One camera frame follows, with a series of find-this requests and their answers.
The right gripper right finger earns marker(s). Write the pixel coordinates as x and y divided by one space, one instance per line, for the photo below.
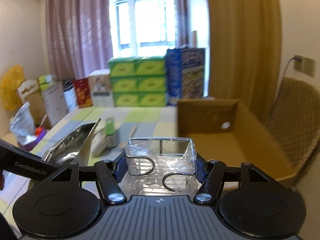
249 202

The silver foil bag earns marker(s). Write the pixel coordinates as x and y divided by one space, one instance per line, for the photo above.
74 147

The white parrot ointment box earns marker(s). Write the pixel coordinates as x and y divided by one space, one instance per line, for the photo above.
98 143

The green medicine box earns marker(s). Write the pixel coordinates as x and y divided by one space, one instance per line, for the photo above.
110 135

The clear plastic container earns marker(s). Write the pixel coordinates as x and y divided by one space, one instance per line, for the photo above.
160 166

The operator hand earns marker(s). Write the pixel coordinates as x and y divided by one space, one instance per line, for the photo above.
2 181

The purple box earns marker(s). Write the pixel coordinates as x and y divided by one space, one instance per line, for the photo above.
33 140

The crumpled clear plastic bag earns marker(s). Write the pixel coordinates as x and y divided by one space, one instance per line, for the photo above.
22 124

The brown cardboard packaging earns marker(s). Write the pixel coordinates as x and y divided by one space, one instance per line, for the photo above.
49 102

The brown cardboard box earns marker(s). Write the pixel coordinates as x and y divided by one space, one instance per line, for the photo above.
227 131

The yellow plastic bag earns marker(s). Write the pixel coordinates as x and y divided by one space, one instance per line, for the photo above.
10 82

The quilted tan chair cover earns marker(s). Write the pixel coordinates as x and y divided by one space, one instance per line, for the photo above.
294 120

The checkered tablecloth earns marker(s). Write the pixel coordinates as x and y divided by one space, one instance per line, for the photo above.
128 121

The red greeting envelope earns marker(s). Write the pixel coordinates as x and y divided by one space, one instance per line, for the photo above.
83 96

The white product box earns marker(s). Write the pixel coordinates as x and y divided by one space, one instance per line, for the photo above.
100 88

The green tissue pack bottom left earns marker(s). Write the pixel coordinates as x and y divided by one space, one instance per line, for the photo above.
126 99

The green tissue pack middle left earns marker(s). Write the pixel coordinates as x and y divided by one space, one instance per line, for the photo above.
124 84

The green tissue pack bottom right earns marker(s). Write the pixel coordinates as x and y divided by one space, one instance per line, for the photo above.
153 99

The green tissue pack middle right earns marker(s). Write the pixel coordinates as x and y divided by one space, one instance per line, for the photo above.
152 84

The pink curtain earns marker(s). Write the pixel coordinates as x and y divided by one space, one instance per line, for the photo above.
78 36

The blue milk carton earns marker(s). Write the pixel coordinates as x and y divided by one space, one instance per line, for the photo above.
185 73

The wooden door panel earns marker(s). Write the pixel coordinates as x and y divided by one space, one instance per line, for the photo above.
245 51

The wall power socket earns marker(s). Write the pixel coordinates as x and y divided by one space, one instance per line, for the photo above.
305 65

